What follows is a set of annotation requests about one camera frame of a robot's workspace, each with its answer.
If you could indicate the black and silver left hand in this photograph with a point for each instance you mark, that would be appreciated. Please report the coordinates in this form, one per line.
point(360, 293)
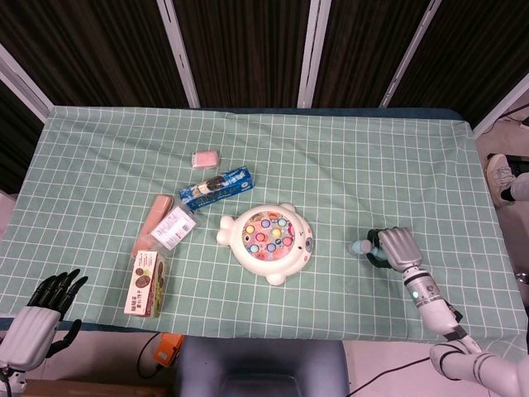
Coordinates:
point(27, 335)

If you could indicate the black and silver right hand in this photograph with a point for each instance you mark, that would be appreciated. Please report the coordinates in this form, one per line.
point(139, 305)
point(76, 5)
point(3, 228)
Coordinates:
point(401, 248)

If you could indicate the small light blue toy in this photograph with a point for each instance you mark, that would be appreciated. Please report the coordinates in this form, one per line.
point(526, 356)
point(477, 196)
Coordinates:
point(360, 247)

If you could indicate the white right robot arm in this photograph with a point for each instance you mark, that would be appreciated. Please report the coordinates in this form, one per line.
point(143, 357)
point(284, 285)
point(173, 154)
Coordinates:
point(430, 308)

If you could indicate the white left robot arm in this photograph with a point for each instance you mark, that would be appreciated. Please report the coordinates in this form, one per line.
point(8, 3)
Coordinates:
point(10, 380)

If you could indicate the white fish fishing game toy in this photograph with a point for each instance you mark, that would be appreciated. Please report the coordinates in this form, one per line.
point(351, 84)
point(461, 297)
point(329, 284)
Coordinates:
point(268, 240)

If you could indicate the green checked tablecloth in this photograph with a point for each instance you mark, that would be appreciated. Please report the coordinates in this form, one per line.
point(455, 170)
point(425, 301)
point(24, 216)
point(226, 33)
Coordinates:
point(330, 165)

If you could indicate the white sneaker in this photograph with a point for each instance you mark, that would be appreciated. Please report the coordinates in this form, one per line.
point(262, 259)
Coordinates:
point(499, 175)

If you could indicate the white brown biscuit box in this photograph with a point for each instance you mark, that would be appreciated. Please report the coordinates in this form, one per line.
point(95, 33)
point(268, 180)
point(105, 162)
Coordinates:
point(142, 285)

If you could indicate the small dark object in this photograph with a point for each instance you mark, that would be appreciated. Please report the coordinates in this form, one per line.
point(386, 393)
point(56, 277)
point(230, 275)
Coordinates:
point(524, 278)

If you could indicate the grey trouser leg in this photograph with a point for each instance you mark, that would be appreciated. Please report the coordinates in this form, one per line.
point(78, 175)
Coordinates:
point(521, 186)

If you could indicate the orange device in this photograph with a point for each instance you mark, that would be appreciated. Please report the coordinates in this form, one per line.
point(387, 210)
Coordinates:
point(167, 351)

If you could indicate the clear packet with white label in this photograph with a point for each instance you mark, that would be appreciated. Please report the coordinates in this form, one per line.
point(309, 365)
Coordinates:
point(173, 226)

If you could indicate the pink sausage stick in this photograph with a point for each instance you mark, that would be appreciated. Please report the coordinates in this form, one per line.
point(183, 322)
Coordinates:
point(157, 207)

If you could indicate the grey blue padded seat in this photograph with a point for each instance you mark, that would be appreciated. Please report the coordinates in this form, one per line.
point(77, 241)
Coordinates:
point(260, 368)

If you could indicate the blue cookie box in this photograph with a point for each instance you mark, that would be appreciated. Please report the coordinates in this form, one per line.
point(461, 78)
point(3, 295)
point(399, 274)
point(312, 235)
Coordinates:
point(217, 187)

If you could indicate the small pink wrapped packet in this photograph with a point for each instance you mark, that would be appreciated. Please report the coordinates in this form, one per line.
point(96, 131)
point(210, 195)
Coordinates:
point(205, 159)

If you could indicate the white frame post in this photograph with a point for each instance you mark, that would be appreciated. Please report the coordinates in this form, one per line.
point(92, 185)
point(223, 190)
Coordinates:
point(504, 107)
point(409, 54)
point(25, 87)
point(177, 54)
point(314, 54)

